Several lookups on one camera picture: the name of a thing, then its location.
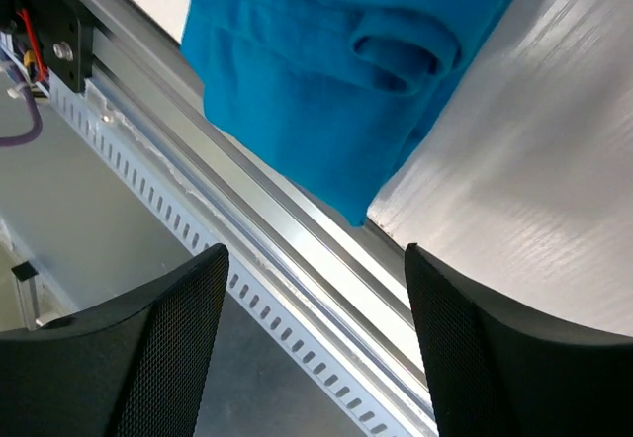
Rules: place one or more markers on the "aluminium front rail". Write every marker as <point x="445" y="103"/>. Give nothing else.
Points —
<point x="346" y="285"/>

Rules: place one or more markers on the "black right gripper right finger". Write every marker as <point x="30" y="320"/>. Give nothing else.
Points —
<point x="497" y="367"/>

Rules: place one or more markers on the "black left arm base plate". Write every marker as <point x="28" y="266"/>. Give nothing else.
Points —
<point x="58" y="32"/>

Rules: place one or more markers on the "blue t shirt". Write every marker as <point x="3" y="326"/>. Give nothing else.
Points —
<point x="334" y="95"/>

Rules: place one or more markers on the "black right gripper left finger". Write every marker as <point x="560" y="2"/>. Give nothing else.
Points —
<point x="135" y="365"/>

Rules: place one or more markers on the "white slotted cable duct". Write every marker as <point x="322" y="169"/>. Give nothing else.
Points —
<point x="166" y="197"/>

